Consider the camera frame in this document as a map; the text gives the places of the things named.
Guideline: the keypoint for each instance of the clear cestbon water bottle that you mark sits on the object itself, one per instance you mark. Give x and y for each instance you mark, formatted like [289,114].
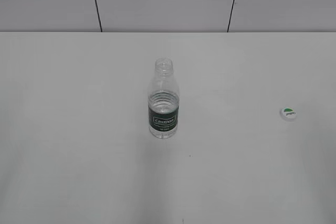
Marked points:
[163,100]

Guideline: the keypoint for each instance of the white green bottle cap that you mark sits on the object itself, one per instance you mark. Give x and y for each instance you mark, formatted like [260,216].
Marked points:
[288,114]

